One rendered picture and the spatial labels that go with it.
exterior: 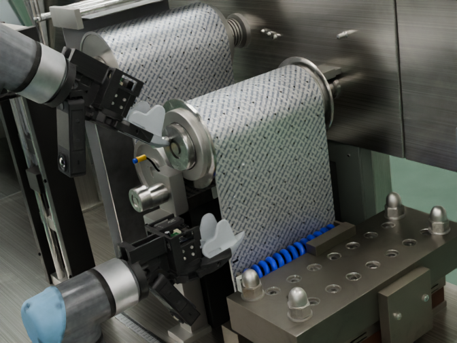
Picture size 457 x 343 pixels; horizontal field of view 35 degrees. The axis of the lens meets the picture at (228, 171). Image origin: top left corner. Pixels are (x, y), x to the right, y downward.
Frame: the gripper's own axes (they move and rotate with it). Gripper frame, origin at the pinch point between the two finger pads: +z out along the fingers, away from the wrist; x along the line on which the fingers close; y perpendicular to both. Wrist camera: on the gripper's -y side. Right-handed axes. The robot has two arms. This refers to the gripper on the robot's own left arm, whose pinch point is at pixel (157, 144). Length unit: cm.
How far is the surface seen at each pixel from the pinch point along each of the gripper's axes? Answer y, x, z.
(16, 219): -28, 78, 22
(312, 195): 2.7, -8.0, 28.1
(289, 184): 2.8, -8.0, 21.9
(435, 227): 5.4, -24.7, 40.6
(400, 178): 46, 147, 252
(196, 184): -3.2, -3.0, 7.8
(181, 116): 5.2, -3.4, -0.3
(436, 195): 42, 119, 247
